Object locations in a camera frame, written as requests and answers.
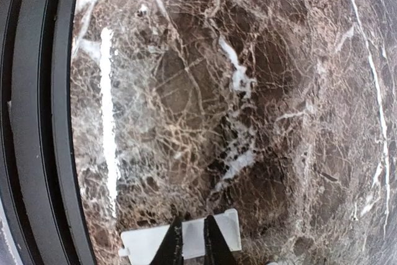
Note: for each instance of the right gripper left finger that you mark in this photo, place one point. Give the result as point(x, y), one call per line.
point(170, 249)

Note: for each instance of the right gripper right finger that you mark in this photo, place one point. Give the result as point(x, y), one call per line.
point(217, 251)

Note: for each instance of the white battery cover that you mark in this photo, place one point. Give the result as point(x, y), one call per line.
point(140, 246)

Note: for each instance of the black front rail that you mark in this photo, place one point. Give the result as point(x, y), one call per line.
point(40, 200)

